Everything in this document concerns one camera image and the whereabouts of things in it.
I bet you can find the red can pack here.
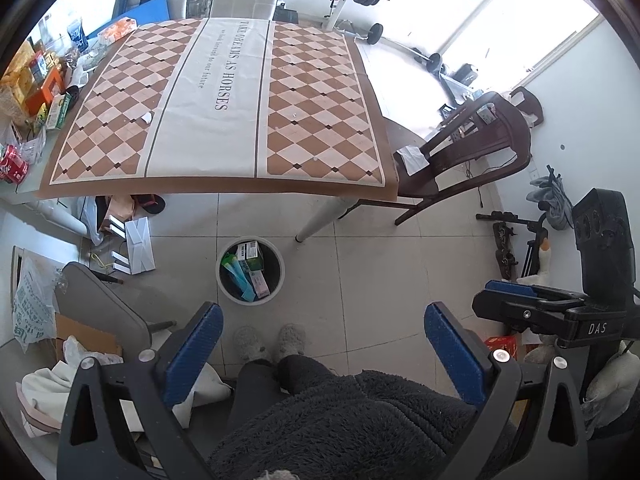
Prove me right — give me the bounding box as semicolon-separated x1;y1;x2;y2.
0;144;28;183

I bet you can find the blue board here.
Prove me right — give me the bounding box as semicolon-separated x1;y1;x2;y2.
87;0;171;41

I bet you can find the person's left leg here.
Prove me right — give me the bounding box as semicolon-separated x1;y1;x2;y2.
227;360;301;441

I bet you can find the brown paper bag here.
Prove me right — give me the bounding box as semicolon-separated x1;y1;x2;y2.
102;195;136;233

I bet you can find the white paper sheet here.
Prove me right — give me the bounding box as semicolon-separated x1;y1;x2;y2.
395;145;431;176

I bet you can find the person's left fuzzy slipper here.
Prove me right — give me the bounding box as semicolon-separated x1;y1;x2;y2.
234;325;273;363

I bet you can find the orange box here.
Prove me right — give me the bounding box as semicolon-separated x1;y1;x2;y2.
484;335;523;361

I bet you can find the checkered tablecloth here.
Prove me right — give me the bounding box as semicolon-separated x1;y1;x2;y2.
39;17;401;201

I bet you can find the yellow box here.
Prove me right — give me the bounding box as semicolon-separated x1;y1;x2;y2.
0;40;36;106

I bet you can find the beige panel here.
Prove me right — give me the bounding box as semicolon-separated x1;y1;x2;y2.
10;245;31;281

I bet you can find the dark fuzzy robe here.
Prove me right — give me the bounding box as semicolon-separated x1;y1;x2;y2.
207;370;521;480

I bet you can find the brown cardboard box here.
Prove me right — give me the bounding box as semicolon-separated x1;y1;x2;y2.
54;312;123;361

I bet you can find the white goose plush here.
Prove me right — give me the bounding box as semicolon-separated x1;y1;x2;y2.
515;237;553;286

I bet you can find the green and white box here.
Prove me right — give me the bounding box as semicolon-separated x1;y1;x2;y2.
235;241;265;271

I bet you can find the person's fuzzy slipper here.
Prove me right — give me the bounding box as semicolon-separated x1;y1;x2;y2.
234;325;273;363
277;323;307;358

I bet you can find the carved wooden board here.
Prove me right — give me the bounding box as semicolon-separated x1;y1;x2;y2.
492;222;518;281

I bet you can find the barbell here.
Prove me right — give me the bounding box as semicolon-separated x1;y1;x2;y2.
340;22;443;71

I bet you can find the white cloth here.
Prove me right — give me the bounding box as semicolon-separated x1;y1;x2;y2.
17;355;231;436

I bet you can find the green printed plastic bag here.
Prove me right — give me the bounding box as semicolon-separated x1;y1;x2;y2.
11;255;68;356

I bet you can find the black tripod stand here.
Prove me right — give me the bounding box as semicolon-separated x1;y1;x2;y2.
475;210;551;281

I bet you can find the white-legged dining table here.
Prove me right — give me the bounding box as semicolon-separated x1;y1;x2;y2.
0;35;401;245

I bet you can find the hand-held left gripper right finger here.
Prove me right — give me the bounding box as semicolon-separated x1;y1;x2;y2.
424;301;590;480

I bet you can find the black and red flip-flop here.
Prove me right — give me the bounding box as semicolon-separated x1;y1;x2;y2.
135;195;166;216

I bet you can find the pink and white box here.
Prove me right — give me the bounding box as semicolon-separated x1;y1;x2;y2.
249;270;271;298

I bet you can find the white round trash bin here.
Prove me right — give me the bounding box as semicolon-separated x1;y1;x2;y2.
216;236;286;305

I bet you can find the white plastic bag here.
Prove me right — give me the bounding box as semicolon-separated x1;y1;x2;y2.
75;197;108;246

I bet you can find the green carton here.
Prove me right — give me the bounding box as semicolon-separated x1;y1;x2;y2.
47;92;73;128

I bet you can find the person's right fuzzy slipper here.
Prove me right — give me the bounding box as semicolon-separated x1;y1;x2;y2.
277;323;307;358

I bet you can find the window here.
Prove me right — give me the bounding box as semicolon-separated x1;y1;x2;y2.
440;0;601;86

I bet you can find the orange carton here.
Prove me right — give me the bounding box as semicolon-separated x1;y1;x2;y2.
25;71;68;116

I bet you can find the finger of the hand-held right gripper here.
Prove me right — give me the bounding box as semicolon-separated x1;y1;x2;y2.
484;280;588;306
471;292;571;333

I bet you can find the orange tissue pack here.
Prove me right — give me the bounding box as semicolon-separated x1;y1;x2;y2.
97;17;138;43

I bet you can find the dark wooden chair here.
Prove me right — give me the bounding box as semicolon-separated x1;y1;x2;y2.
340;91;532;226

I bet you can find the cluttered desk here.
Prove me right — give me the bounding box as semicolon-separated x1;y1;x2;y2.
435;60;543;131

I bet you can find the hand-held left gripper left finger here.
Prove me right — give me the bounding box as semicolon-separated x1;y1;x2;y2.
57;301;225;480

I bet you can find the grey chair with black legs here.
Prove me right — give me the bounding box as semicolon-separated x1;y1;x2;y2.
52;261;176;356

